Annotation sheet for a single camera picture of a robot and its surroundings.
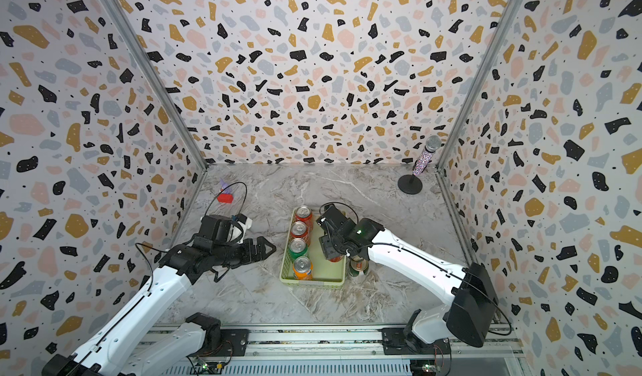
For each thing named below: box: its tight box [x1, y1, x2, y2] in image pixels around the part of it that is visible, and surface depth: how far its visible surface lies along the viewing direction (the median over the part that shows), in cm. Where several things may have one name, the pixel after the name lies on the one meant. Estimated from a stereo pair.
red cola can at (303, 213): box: [294, 204, 314, 232], surface depth 94 cm
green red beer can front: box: [347, 255, 370, 277], surface depth 80 cm
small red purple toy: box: [216, 177, 235, 204], surface depth 111 cm
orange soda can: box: [292, 255, 314, 281], surface depth 80 cm
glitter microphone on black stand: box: [397, 135, 442, 195], surface depth 115 cm
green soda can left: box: [288, 238, 309, 261], surface depth 84 cm
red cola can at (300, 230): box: [290, 220, 311, 246], surface depth 89 cm
